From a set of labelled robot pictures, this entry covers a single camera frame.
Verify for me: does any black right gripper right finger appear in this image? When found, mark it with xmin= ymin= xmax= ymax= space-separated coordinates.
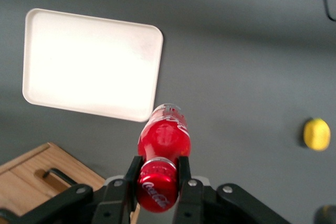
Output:
xmin=173 ymin=156 xmax=207 ymax=224

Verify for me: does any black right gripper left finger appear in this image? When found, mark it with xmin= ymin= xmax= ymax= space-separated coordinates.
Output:
xmin=91 ymin=155 xmax=144 ymax=224

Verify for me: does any red coke bottle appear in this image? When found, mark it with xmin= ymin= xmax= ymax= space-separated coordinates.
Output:
xmin=136 ymin=102 xmax=192 ymax=214

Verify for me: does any beige plastic tray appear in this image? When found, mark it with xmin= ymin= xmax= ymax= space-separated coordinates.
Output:
xmin=22 ymin=8 xmax=164 ymax=123

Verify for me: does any wooden drawer cabinet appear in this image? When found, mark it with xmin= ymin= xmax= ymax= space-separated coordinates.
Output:
xmin=0 ymin=142 xmax=107 ymax=224

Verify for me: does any yellow lemon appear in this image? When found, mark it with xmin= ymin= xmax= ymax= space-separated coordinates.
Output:
xmin=302 ymin=118 xmax=332 ymax=152

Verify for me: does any black metal drawer handle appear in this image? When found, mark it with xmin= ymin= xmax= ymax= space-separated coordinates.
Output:
xmin=35 ymin=167 xmax=77 ymax=188

